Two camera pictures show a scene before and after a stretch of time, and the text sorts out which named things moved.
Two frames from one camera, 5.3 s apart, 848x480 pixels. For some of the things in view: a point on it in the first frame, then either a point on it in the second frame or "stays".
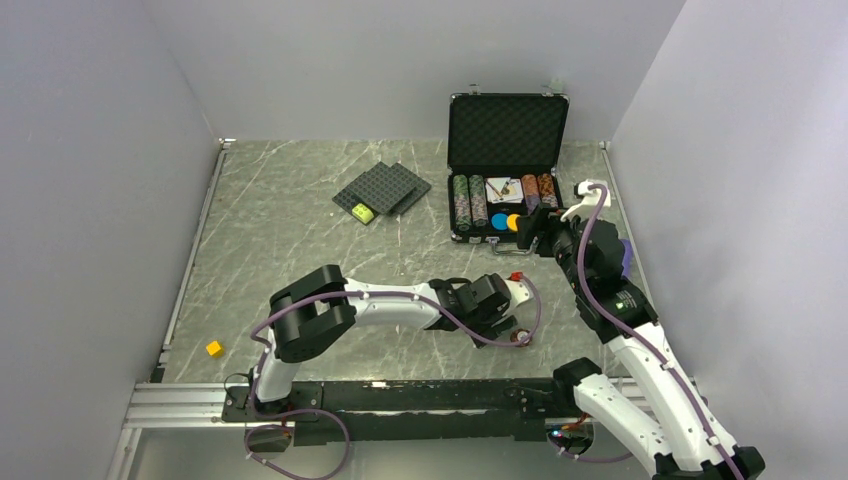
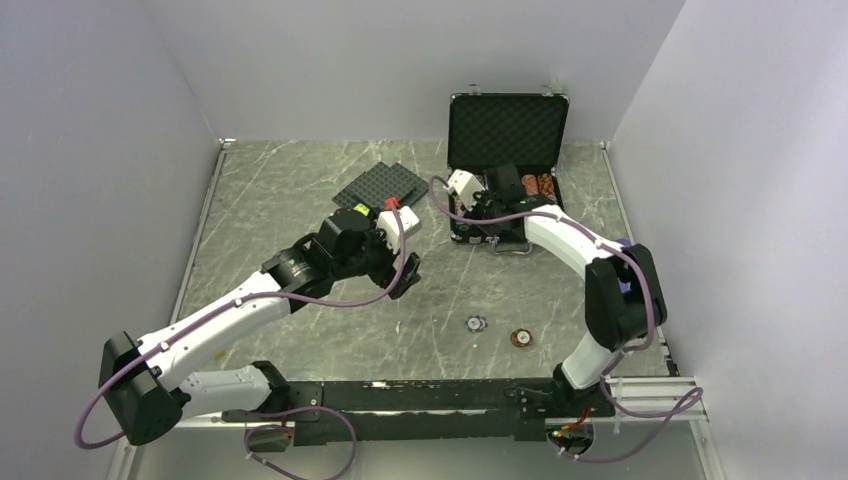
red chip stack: [530, 184] stays
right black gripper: [544, 219] → [485, 196]
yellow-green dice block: [361, 212] stays
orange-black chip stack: [519, 335] stays
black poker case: [505, 158] stays
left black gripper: [490, 331] → [386, 275]
